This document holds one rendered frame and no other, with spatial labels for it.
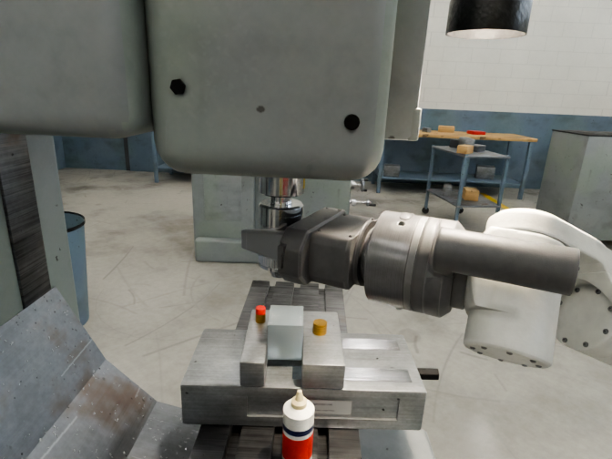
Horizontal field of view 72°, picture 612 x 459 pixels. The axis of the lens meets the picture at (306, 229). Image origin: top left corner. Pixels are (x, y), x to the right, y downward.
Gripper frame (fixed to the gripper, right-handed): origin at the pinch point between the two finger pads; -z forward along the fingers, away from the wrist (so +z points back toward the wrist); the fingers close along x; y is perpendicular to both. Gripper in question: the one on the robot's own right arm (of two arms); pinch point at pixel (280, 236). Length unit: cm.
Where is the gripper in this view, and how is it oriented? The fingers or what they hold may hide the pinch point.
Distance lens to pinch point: 45.2
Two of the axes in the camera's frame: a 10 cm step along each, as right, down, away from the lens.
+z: 8.9, 1.7, -4.2
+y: -0.3, 9.5, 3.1
